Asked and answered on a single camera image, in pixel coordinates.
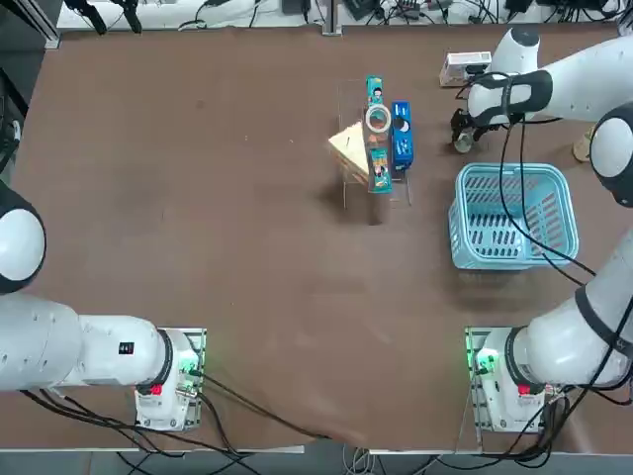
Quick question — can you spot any triangular sandwich wedge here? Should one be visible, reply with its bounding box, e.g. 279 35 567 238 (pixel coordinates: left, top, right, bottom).
327 122 372 188

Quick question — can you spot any white rectangular carton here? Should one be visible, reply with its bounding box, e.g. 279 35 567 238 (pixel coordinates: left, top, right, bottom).
440 51 493 87

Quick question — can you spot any aluminium frame rail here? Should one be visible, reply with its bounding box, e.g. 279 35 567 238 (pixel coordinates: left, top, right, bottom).
13 0 61 49

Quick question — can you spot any clear acrylic display shelf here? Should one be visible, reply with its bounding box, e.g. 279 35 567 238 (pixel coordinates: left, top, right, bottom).
337 78 414 210

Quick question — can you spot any black base cable bundle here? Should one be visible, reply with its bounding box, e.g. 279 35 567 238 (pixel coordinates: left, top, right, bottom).
494 383 633 466
19 388 258 475

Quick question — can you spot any light blue plastic basket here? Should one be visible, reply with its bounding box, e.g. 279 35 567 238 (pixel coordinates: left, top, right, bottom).
447 161 581 271

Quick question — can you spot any teal snack packet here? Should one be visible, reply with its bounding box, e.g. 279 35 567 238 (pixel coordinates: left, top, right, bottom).
365 74 387 109
367 146 394 195

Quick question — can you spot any aluminium camera post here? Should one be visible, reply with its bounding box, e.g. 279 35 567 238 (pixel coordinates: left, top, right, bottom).
320 0 344 37

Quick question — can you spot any white cable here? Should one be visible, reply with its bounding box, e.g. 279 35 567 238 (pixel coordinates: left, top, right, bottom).
342 443 380 475

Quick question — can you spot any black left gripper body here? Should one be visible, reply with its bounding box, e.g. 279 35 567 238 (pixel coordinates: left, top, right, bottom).
0 117 22 172

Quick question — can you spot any black angled bar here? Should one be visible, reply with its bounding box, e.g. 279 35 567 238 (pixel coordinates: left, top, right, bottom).
62 0 108 36
114 0 143 34

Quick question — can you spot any blue Oreo cookie box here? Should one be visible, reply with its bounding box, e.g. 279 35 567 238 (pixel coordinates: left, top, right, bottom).
390 101 416 172

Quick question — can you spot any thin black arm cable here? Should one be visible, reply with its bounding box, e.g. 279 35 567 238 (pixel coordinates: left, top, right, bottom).
516 118 581 263
497 72 597 287

